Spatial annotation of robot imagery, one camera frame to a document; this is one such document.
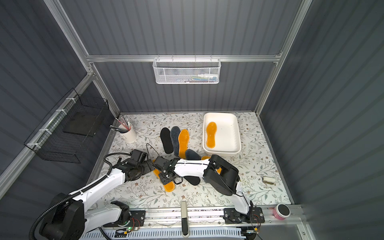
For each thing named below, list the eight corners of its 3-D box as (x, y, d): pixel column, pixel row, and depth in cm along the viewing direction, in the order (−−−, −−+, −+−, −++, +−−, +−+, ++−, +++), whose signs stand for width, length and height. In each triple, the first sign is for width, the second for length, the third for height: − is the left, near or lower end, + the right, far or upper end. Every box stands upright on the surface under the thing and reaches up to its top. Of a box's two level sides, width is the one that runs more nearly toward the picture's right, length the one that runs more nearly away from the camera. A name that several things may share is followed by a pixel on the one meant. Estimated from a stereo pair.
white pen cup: (126, 144, 104) (120, 135, 95) (124, 134, 110) (118, 125, 101) (138, 140, 106) (133, 131, 98) (135, 130, 112) (130, 121, 103)
